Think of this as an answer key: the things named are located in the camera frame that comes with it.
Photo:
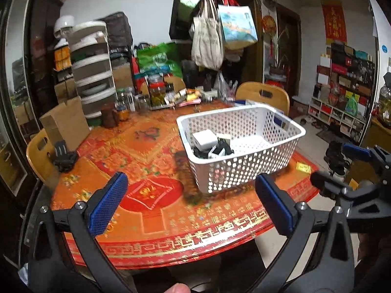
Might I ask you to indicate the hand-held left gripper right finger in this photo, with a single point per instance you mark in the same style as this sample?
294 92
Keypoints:
273 204

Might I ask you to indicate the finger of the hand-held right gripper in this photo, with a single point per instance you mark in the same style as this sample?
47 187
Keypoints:
356 152
328 184

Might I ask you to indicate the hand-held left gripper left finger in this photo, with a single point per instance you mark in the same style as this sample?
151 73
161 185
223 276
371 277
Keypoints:
107 206

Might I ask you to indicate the white perforated plastic basket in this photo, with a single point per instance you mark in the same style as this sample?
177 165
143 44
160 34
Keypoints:
259 158

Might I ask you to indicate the large white power adapter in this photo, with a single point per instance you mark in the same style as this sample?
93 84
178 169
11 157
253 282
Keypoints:
203 139

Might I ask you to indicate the person's left hand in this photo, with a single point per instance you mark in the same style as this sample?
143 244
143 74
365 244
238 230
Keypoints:
177 289

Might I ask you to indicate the black shoes pair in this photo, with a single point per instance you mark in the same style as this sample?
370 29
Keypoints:
334 157

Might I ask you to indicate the yellow paper card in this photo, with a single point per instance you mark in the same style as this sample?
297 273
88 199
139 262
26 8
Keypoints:
303 167

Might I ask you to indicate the dark doormat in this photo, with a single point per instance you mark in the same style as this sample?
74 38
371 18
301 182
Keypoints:
326 135

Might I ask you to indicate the white cubby shelf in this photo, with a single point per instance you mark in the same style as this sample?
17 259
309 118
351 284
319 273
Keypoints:
336 117

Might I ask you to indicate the red printed tablecloth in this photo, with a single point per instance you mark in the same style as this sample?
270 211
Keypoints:
152 219

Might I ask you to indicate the black clamp on table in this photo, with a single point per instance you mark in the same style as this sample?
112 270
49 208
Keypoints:
64 157

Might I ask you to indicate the white and black power adapter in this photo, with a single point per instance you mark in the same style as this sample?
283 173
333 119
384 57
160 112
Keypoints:
217 152

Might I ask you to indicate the stack of gift boxes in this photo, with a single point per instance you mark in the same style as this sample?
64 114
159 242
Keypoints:
345 70

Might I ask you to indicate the brown ceramic jar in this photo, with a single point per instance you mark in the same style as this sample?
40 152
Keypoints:
109 116

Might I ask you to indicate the flat brown cardboard box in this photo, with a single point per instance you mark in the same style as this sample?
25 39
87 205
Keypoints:
65 122

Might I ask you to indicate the orange filled jar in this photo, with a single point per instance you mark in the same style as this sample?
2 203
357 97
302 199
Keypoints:
121 113

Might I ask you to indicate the empty glass jar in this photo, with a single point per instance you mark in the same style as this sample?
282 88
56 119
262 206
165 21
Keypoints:
128 99

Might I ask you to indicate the dark wooden door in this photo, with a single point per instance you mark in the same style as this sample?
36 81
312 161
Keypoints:
288 48

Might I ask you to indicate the red lid pickle jar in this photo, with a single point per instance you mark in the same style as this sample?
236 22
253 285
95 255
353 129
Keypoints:
157 93

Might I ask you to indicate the potted green plant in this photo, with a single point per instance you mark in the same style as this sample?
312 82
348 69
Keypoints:
279 55

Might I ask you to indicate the white power strip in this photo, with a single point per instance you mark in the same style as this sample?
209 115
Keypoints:
209 94

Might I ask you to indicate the clear plastic bag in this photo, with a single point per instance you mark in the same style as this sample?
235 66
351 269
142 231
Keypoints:
224 87

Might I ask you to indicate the printed cardboard box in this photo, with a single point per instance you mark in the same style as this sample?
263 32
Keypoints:
123 76

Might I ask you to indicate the white plastic drawer tower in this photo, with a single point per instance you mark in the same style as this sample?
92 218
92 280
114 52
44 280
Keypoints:
91 67

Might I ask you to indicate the green shopping bag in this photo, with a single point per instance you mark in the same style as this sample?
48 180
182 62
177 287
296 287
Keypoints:
158 59

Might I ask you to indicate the dark mirrored cabinet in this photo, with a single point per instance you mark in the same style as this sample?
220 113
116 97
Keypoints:
27 67

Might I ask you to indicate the painted landscape tote bag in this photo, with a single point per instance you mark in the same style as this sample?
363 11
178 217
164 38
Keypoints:
236 26

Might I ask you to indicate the beige canvas tote bag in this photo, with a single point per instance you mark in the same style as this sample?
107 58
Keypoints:
207 42

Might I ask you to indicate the dark fabric bag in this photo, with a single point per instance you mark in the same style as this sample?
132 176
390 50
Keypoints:
119 30

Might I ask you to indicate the white round lamp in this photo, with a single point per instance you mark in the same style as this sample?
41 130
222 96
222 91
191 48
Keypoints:
64 26

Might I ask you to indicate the black flat box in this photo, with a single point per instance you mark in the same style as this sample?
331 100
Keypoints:
178 18

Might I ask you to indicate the red wall couplet poster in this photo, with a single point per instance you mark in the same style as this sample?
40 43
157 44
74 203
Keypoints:
334 21

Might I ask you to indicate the round red wall ornament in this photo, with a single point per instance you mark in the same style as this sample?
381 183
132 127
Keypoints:
269 23

